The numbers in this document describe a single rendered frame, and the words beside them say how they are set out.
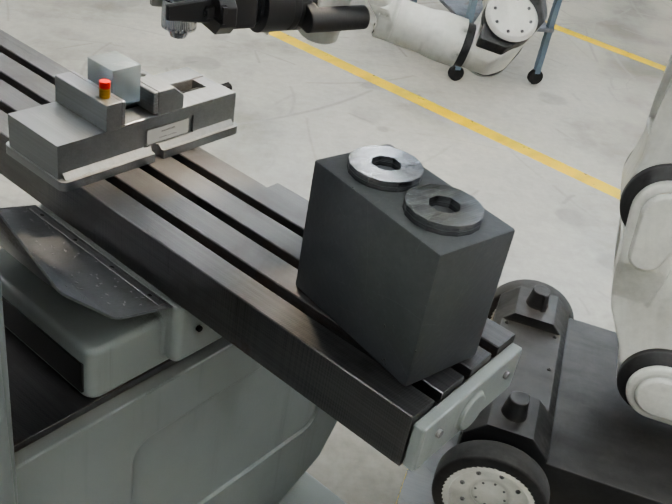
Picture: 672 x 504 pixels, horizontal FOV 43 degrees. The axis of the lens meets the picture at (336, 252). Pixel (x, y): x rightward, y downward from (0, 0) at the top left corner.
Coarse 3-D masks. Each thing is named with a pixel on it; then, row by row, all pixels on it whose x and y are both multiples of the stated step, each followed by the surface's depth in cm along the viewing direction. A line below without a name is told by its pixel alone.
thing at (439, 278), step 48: (384, 144) 108; (336, 192) 99; (384, 192) 97; (432, 192) 96; (336, 240) 102; (384, 240) 95; (432, 240) 90; (480, 240) 92; (336, 288) 104; (384, 288) 97; (432, 288) 91; (480, 288) 97; (384, 336) 99; (432, 336) 96; (480, 336) 103
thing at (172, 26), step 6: (162, 0) 112; (168, 0) 111; (174, 0) 111; (180, 0) 111; (162, 6) 113; (162, 12) 113; (162, 18) 113; (162, 24) 114; (168, 24) 113; (174, 24) 112; (180, 24) 112; (186, 24) 113; (192, 24) 113; (168, 30) 113; (174, 30) 113; (180, 30) 113; (186, 30) 113; (192, 30) 114
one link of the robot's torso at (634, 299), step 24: (648, 192) 131; (648, 216) 132; (624, 240) 136; (648, 240) 134; (624, 264) 139; (648, 264) 136; (624, 288) 144; (648, 288) 141; (624, 312) 147; (648, 312) 146; (624, 336) 150; (648, 336) 148; (624, 360) 152; (648, 360) 148; (624, 384) 152
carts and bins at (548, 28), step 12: (444, 0) 452; (456, 0) 455; (468, 0) 459; (480, 0) 462; (456, 12) 438; (468, 12) 424; (480, 12) 444; (552, 12) 435; (552, 24) 439; (540, 48) 447; (540, 60) 449; (456, 72) 441; (540, 72) 454
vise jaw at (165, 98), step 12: (144, 72) 133; (144, 84) 130; (156, 84) 130; (168, 84) 131; (144, 96) 130; (156, 96) 128; (168, 96) 130; (180, 96) 132; (144, 108) 131; (156, 108) 129; (168, 108) 131; (180, 108) 133
